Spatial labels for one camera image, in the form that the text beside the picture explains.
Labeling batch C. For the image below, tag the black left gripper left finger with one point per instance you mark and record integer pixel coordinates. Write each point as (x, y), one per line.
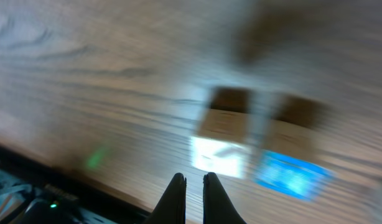
(170, 209)

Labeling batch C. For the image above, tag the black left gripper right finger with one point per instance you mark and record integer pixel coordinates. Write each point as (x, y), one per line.
(217, 206)

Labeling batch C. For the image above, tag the blue T wooden block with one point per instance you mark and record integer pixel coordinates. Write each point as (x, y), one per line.
(289, 163)

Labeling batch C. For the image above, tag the wooden block B and brush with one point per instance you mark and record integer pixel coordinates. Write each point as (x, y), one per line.
(220, 143)

